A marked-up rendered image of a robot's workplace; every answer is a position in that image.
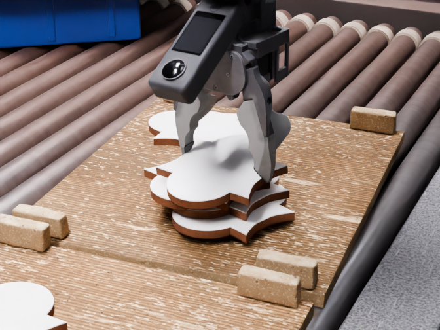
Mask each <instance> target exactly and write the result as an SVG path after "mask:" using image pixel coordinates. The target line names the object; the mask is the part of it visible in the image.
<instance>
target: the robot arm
mask: <svg viewBox="0 0 440 330"><path fill-rule="evenodd" d="M274 31H278V32H274ZM284 44H285V63H284V67H282V68H280V69H279V58H280V46H282V45H284ZM288 75H289V28H285V27H280V26H277V25H276V0H201V2H200V3H199V5H198V6H197V8H196V9H195V11H194V12H193V14H192V15H191V17H190V18H189V20H188V21H187V23H186V24H185V26H184V27H183V29H182V30H181V32H180V33H179V35H178V36H177V38H176V39H175V41H174V42H173V44H172V45H171V47H170V48H169V50H168V51H167V53H166V54H165V56H164V57H163V59H162V60H161V62H160V63H159V65H158V66H157V68H156V69H155V71H154V72H153V74H152V75H151V77H150V78H149V80H148V84H149V86H150V88H151V90H152V91H153V92H154V94H155V96H156V97H158V98H164V99H167V100H172V101H174V111H175V125H176V130H177V136H178V140H179V145H180V148H181V153H182V155H183V154H185V153H187V152H189V151H190V150H191V149H192V147H193V144H194V131H195V130H196V129H197V128H198V125H199V124H198V121H200V120H201V119H202V118H203V117H204V116H205V115H207V114H208V113H209V112H210V111H211V109H212V108H213V106H214V105H215V103H216V100H217V96H216V95H211V92H212V91H216V92H220V93H223V94H226V96H227V98H228V99H229V100H230V101H231V100H233V99H235V98H237V97H238V96H239V95H240V92H241V91H242V94H243V100H244V102H243V103H242V105H241V106H240V108H239V110H238V111H237V113H236V115H237V117H238V121H239V123H240V126H241V127H242V128H243V129H244V130H245V132H246V134H247V137H248V141H249V145H248V148H249V150H250V151H251V153H252V155H253V159H254V167H253V169H254V170H255V171H256V172H257V174H258V175H259V176H260V177H261V178H262V180H263V181H264V182H265V183H269V182H271V181H272V177H273V175H274V169H275V165H276V149H277V148H278V147H279V146H280V144H281V143H282V142H283V140H284V139H285V138H286V137H287V136H288V134H289V133H290V130H291V123H290V121H289V118H288V116H287V115H286V114H283V113H277V112H275V111H274V110H273V109H272V92H271V89H270V85H269V82H270V80H272V79H274V82H278V81H280V80H282V79H284V78H285V77H287V76H288Z"/></svg>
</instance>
